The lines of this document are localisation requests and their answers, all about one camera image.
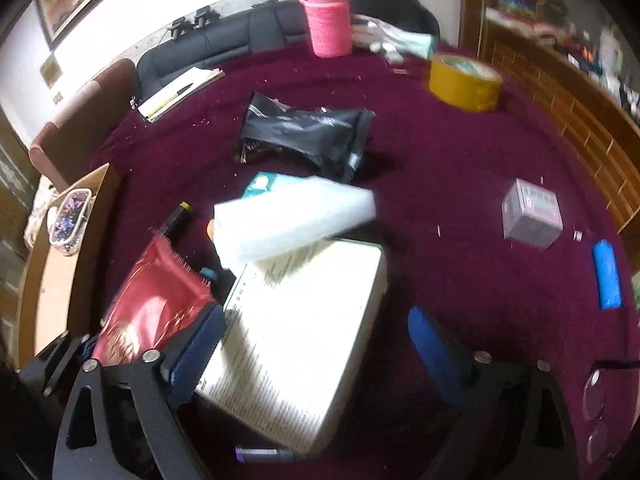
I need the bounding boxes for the purple marker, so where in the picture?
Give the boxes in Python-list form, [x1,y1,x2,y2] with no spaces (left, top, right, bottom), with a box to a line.
[235,445,298,464]

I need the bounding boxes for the red foil tea pouch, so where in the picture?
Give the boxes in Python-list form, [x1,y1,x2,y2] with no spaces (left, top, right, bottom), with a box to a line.
[92,234,213,366]

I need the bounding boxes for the white green medicine box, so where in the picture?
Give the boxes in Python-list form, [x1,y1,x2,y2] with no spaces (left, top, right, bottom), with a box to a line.
[196,240,387,456]

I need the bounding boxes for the small pink white box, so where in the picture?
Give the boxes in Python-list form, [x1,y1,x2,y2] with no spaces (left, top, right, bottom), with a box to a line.
[501,179,563,249]

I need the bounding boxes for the black marker yellow cap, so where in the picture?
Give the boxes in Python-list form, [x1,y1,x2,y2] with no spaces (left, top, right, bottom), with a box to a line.
[157,202,192,238]

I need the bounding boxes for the teal tissue pack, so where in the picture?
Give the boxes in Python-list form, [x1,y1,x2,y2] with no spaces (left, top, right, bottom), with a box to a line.
[242,171,294,198]

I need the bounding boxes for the black foil snack bag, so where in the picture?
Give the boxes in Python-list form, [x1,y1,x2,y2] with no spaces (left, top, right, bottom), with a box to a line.
[236,92,376,183]

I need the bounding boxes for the black teal capped marker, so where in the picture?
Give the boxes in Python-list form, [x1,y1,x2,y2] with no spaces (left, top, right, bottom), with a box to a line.
[198,268,219,285]

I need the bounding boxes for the blue small lighter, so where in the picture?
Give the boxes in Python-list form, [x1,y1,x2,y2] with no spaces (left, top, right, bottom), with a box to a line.
[592,240,623,310]

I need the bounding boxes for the cardboard box tray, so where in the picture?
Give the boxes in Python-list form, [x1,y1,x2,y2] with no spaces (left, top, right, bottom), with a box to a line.
[14,164,120,368]

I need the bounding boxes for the cartoon clear plastic case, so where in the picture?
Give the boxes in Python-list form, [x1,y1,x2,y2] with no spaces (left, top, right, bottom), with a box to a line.
[49,188,93,257]

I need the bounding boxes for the patterned beige blanket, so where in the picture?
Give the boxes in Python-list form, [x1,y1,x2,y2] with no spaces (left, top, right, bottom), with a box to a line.
[23,176,58,252]

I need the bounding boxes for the brown red armchair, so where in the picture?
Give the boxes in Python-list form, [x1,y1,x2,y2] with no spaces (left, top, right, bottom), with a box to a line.
[28,58,139,192]

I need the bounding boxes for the yellow tape roll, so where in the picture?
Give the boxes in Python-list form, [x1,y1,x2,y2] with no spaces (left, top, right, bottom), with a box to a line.
[428,54,502,113]

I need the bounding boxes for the wooden shelf cabinet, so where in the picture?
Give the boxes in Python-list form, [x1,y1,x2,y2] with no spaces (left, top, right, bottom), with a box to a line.
[459,0,639,246]

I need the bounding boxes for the yellow black pen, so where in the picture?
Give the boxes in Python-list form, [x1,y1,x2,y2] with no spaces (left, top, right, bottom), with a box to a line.
[150,84,193,115]

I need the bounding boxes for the white notepad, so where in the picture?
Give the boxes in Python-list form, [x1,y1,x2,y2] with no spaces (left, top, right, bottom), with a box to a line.
[138,67,226,122]

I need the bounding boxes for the teal white packet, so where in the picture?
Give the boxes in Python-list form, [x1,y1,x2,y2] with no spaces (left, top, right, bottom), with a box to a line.
[352,14,437,64]

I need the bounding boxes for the black leather sofa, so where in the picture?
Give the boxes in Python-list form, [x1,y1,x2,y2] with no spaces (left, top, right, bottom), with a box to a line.
[137,0,440,101]

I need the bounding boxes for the black device on sofa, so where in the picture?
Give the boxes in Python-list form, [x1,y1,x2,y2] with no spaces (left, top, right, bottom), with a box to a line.
[167,16,188,40]
[193,6,210,29]

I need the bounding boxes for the pink knitted bottle holder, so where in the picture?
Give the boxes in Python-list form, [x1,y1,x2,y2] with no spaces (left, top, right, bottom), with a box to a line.
[298,0,352,58]

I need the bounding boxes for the gold wall plaque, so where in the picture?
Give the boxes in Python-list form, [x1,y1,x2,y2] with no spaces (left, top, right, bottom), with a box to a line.
[40,53,62,89]

